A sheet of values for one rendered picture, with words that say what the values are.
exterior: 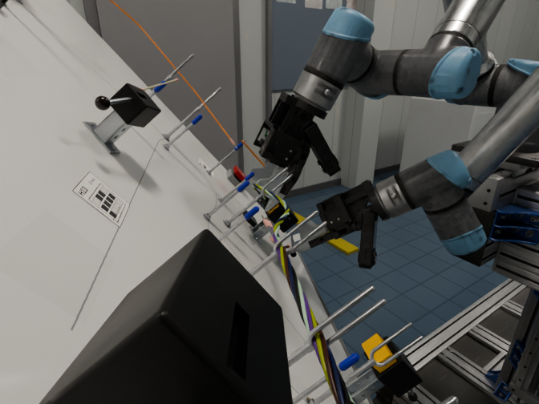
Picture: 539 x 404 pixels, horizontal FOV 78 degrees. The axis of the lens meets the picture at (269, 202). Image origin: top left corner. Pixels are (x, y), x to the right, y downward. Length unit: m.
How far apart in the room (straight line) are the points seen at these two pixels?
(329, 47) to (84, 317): 0.50
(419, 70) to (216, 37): 2.51
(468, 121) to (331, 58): 3.28
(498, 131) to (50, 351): 0.76
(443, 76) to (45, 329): 0.56
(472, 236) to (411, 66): 0.32
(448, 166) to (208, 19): 2.56
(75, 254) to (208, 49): 2.77
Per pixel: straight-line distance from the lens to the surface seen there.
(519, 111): 0.80
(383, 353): 0.52
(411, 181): 0.65
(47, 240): 0.26
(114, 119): 0.43
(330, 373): 0.23
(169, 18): 2.89
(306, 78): 0.59
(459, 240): 0.71
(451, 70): 0.59
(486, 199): 1.03
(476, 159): 0.79
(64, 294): 0.24
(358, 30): 0.60
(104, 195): 0.35
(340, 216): 0.68
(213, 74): 2.99
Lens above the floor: 1.39
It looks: 23 degrees down
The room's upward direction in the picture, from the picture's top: straight up
